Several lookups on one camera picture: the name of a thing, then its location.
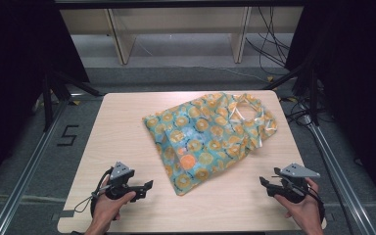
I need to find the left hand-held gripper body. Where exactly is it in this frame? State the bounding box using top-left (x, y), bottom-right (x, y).
top-left (105, 161), bottom-right (138, 201)

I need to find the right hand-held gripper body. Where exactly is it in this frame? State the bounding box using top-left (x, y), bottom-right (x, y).
top-left (274, 162), bottom-right (321, 205)

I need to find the teal bag with orange print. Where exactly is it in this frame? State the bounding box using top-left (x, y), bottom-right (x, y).
top-left (142, 92), bottom-right (278, 197)

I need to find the person's right hand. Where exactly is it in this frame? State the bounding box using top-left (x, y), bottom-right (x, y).
top-left (273, 178), bottom-right (323, 229)

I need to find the person's left hand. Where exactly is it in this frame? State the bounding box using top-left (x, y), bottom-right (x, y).
top-left (92, 187), bottom-right (137, 227)

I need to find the black metal stand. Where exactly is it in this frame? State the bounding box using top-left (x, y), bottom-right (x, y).
top-left (263, 60), bottom-right (321, 127)
top-left (41, 69), bottom-right (103, 132)

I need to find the dark curtain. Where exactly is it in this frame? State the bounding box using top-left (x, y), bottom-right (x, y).
top-left (0, 0), bottom-right (91, 194)
top-left (284, 0), bottom-right (376, 205)

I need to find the white desk with panel legs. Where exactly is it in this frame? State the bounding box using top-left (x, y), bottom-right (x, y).
top-left (60, 6), bottom-right (305, 66)

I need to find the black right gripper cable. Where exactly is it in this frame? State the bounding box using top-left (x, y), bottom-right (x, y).
top-left (303, 182), bottom-right (326, 223)

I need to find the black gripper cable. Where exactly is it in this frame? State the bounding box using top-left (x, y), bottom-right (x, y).
top-left (303, 182), bottom-right (326, 223)
top-left (89, 167), bottom-right (116, 220)

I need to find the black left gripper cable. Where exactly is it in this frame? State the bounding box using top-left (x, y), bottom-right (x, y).
top-left (89, 167), bottom-right (116, 220)

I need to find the aluminium floor rail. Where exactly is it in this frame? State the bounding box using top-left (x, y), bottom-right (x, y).
top-left (302, 114), bottom-right (376, 235)
top-left (0, 97), bottom-right (74, 235)

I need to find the thin grey cord loop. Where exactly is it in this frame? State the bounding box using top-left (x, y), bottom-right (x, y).
top-left (73, 186), bottom-right (109, 213)

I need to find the bundle of black floor cables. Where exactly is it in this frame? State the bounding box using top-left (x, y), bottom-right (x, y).
top-left (245, 6), bottom-right (292, 76)

